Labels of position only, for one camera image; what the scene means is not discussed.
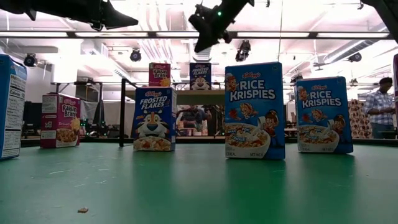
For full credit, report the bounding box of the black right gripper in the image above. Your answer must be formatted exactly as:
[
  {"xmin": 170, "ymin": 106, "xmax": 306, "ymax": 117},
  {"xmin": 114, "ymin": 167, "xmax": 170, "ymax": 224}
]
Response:
[{"xmin": 188, "ymin": 3, "xmax": 235, "ymax": 54}]

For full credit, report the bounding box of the Frosted Flakes cereal box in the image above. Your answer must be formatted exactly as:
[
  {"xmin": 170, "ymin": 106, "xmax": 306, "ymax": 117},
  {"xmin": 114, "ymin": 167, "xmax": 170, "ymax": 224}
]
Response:
[
  {"xmin": 189, "ymin": 62, "xmax": 212, "ymax": 91},
  {"xmin": 132, "ymin": 86, "xmax": 177, "ymax": 152}
]

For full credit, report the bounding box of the person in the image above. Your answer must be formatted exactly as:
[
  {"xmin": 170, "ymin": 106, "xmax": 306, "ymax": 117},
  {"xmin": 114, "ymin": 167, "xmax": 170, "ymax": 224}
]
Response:
[
  {"xmin": 363, "ymin": 77, "xmax": 397, "ymax": 139},
  {"xmin": 177, "ymin": 105, "xmax": 213, "ymax": 137}
]

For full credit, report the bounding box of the black metal rack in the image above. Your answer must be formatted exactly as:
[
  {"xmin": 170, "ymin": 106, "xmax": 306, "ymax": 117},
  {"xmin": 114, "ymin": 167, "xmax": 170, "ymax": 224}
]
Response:
[{"xmin": 51, "ymin": 81, "xmax": 104, "ymax": 103}]

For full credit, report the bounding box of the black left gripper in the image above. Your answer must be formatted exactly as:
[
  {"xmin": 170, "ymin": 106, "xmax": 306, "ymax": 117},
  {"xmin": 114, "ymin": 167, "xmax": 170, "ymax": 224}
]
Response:
[{"xmin": 74, "ymin": 0, "xmax": 139, "ymax": 32}]

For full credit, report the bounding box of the wooden shelf with black legs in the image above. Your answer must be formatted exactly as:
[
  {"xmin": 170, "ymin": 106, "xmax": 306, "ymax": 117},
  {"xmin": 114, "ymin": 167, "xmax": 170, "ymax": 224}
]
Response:
[{"xmin": 119, "ymin": 77, "xmax": 226, "ymax": 147}]

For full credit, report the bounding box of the brown patterned board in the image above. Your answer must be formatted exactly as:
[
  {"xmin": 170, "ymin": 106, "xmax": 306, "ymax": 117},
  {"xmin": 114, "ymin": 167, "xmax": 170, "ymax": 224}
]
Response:
[{"xmin": 347, "ymin": 98, "xmax": 374, "ymax": 139}]

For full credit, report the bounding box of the black framed light bar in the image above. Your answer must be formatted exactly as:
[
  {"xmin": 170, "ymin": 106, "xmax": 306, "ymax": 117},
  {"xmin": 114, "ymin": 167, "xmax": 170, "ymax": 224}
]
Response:
[{"xmin": 0, "ymin": 30, "xmax": 398, "ymax": 40}]

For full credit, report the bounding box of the Rice Krispies cereal box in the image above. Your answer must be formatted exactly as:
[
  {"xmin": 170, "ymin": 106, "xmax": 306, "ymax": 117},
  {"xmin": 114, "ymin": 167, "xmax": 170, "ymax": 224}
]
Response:
[
  {"xmin": 294, "ymin": 76, "xmax": 354, "ymax": 154},
  {"xmin": 224, "ymin": 61, "xmax": 286, "ymax": 161},
  {"xmin": 0, "ymin": 54, "xmax": 28, "ymax": 161}
]

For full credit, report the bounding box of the black table frame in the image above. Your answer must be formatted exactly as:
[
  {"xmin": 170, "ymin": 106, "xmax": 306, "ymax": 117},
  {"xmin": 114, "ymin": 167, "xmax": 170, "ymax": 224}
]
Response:
[{"xmin": 20, "ymin": 138, "xmax": 398, "ymax": 147}]

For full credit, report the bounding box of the black partition panel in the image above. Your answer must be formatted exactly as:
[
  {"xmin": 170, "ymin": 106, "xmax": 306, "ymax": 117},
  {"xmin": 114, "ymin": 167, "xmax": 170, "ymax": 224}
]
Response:
[{"xmin": 23, "ymin": 101, "xmax": 43, "ymax": 131}]

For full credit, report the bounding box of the silver air duct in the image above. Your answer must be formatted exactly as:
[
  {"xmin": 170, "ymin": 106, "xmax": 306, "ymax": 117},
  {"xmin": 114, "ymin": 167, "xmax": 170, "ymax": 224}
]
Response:
[{"xmin": 323, "ymin": 39, "xmax": 388, "ymax": 65}]

